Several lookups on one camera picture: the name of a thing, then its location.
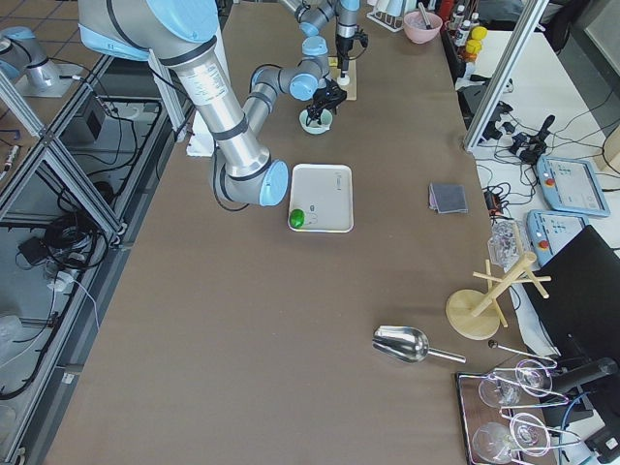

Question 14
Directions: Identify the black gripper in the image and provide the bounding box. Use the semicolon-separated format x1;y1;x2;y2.
306;79;347;119
336;26;368;78

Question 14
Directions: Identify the white steamed bun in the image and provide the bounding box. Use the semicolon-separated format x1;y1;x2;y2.
337;76;351;87

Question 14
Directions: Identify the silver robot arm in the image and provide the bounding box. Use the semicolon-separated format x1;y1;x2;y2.
78;1;359;206
279;0;368;85

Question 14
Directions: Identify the mint green bowl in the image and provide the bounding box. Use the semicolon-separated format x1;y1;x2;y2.
298;109;333;135

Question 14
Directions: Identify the pink bowl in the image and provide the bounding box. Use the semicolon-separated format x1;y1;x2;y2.
403;11;444;45

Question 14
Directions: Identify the wooden cutting board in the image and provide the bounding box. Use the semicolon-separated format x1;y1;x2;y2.
328;56;357;101

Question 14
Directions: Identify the white rectangular tray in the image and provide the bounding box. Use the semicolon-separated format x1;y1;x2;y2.
288;164;355;233

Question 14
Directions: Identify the green lime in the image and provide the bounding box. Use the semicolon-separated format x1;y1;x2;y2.
289;208;305;230

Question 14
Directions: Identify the yellow toy fruit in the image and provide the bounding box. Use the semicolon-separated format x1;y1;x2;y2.
465;26;487;55

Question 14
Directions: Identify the grey folded cloth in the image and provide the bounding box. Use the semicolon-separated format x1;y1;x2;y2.
428;183;469;214

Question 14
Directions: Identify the clear glass container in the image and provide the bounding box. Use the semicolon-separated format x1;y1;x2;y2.
487;220;525;269

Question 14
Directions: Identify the upper teach pendant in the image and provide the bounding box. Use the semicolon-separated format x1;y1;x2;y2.
536;156;610;217

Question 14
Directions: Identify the teach pendant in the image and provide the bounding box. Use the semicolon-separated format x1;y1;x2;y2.
536;156;610;217
526;209;590;265

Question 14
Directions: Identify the lower teach pendant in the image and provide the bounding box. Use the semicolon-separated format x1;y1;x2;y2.
526;209;590;265

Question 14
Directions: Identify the wooden mug tree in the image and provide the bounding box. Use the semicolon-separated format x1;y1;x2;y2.
446;224;552;340

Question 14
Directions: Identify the metal scoop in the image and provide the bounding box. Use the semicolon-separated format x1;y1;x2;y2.
372;325;467;363

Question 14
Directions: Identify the wine glass rack tray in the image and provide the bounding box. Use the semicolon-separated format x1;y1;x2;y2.
455;358;581;464

